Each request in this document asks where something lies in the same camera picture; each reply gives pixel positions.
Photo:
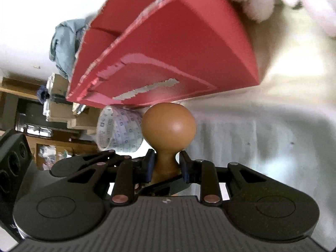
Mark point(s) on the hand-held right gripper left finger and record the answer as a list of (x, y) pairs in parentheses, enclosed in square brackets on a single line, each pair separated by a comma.
[(150, 164)]

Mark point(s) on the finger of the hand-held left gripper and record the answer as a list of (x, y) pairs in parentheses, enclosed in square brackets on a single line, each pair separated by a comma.
[(65, 166)]

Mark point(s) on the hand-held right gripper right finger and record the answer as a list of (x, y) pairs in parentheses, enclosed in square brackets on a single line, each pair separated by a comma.
[(185, 169)]

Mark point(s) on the brown gourd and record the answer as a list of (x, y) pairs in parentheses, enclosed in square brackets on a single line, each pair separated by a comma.
[(168, 128)]

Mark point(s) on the printed packing tape roll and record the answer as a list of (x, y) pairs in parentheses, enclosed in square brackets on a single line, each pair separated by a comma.
[(123, 131)]

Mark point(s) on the red cardboard box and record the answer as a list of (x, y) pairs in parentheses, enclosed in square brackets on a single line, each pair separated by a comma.
[(183, 44)]

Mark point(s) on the wooden shelf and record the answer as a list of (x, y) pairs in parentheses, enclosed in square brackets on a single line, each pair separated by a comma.
[(15, 94)]

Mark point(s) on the bear print bed sheet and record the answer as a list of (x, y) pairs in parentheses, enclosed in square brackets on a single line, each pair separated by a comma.
[(262, 136)]

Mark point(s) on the grey-green cloth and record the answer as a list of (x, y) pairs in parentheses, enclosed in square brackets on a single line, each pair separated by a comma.
[(65, 47)]

